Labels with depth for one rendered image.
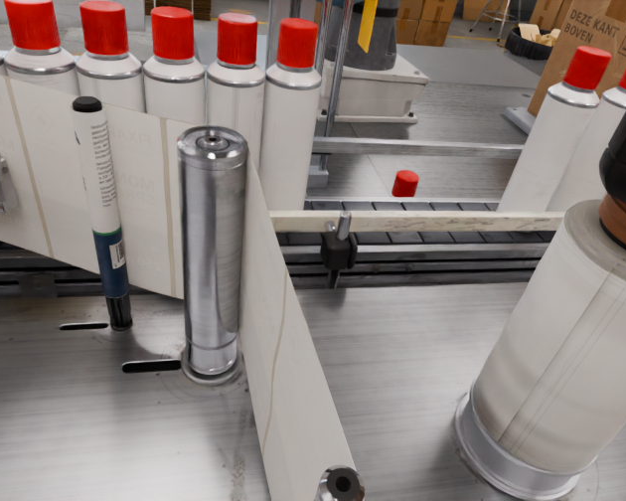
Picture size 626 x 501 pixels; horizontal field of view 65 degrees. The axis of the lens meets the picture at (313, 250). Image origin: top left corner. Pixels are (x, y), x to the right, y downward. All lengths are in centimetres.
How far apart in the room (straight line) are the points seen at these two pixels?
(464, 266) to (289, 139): 25
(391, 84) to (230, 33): 55
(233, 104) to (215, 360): 22
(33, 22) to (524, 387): 42
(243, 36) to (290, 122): 8
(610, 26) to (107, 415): 93
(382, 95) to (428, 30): 331
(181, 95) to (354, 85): 52
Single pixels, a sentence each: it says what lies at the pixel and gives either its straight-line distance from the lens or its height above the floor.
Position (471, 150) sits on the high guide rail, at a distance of 61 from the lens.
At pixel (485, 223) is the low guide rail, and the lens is 58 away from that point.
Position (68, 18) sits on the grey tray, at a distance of 95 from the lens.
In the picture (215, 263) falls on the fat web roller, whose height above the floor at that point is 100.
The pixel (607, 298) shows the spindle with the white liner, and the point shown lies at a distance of 27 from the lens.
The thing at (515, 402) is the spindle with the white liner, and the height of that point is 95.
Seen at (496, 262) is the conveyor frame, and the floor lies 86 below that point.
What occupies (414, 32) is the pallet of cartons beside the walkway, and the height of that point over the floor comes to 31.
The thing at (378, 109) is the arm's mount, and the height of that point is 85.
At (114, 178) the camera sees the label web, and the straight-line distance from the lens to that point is 35.
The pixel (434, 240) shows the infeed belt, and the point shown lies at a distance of 57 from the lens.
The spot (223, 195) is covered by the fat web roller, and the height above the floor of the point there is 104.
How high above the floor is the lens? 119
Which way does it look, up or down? 38 degrees down
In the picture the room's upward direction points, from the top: 9 degrees clockwise
